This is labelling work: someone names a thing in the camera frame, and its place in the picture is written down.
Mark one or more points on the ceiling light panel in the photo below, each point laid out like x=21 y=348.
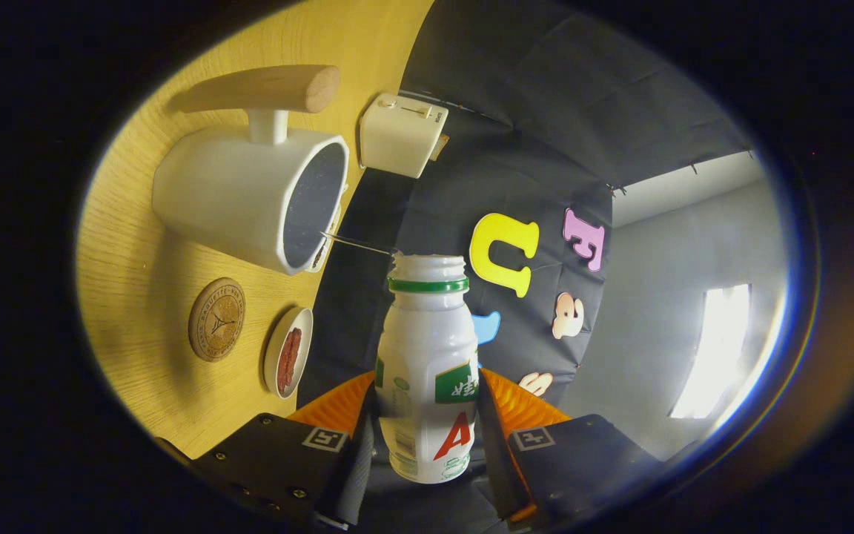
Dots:
x=716 y=348

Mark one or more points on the bread slice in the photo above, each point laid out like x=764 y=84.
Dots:
x=439 y=147

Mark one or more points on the round cork coaster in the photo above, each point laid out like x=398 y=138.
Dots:
x=216 y=319

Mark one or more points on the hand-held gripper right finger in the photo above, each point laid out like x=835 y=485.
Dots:
x=497 y=467

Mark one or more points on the round white plate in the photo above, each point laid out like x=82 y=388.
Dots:
x=271 y=363

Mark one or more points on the black backdrop cloth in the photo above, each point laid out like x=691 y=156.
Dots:
x=545 y=111

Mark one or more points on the white divided dish with beans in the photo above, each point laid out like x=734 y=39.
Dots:
x=322 y=256

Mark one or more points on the red meat slices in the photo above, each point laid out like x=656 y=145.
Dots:
x=289 y=360

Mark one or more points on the wooden table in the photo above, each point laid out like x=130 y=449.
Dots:
x=138 y=297

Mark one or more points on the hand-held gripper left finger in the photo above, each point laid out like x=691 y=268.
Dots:
x=342 y=475

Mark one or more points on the cream toaster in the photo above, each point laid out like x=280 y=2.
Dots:
x=401 y=133

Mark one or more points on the white juice bottle green band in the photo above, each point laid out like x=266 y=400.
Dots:
x=427 y=348

